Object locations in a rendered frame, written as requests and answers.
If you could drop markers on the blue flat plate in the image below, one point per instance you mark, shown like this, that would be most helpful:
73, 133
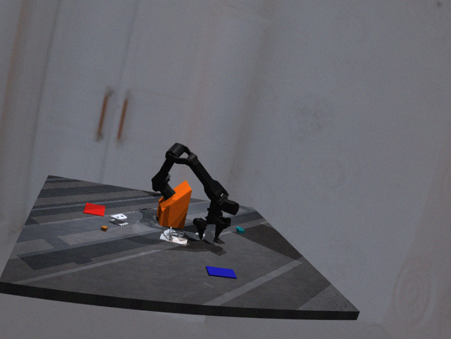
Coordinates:
221, 272

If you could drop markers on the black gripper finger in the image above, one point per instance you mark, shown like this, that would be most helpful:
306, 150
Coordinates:
217, 232
200, 232

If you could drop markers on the white metal mounting plate with holes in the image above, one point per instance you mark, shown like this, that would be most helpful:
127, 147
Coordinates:
178, 234

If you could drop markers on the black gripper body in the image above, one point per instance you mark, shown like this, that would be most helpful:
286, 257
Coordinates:
203, 223

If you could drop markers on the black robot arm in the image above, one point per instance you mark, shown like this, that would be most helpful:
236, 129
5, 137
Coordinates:
212, 188

